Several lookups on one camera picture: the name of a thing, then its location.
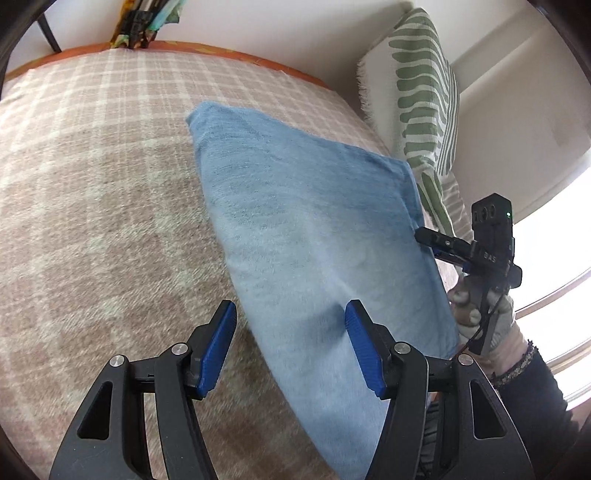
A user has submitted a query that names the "beige plaid blanket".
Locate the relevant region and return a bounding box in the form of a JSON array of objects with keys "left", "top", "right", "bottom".
[{"left": 0, "top": 48, "right": 467, "bottom": 480}]

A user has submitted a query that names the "blue towel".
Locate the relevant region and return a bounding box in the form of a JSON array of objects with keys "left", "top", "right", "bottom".
[{"left": 185, "top": 101, "right": 461, "bottom": 480}]

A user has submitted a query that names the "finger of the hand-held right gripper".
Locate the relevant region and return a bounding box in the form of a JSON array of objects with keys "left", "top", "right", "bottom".
[
  {"left": 433, "top": 249, "right": 472, "bottom": 274},
  {"left": 414, "top": 226, "right": 474, "bottom": 256}
]

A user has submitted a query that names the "person's right hand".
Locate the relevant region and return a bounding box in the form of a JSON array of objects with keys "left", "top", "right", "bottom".
[{"left": 449, "top": 275, "right": 517, "bottom": 357}]

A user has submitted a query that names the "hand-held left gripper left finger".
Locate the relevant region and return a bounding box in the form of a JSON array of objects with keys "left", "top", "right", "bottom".
[{"left": 48, "top": 299, "right": 238, "bottom": 480}]

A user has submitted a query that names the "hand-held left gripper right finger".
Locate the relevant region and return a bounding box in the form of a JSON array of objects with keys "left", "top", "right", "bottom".
[{"left": 345, "top": 299, "right": 536, "bottom": 480}]

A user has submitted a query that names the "bright window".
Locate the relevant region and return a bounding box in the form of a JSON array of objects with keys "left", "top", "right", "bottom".
[{"left": 508, "top": 170, "right": 591, "bottom": 412}]

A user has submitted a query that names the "green striped white pillow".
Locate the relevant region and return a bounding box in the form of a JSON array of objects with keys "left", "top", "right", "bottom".
[{"left": 355, "top": 6, "right": 474, "bottom": 243}]

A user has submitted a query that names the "person's right forearm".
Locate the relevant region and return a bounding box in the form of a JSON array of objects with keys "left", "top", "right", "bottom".
[{"left": 488, "top": 322, "right": 583, "bottom": 480}]

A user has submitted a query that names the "orange bed sheet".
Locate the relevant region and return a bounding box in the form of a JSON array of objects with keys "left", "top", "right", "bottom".
[{"left": 6, "top": 40, "right": 334, "bottom": 89}]

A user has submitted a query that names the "beaded bracelet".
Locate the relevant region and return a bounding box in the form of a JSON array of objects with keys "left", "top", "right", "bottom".
[{"left": 491, "top": 340, "right": 539, "bottom": 389}]

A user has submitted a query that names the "colourful striped bundle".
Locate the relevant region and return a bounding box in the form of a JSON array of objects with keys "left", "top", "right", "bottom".
[{"left": 108, "top": 0, "right": 186, "bottom": 50}]

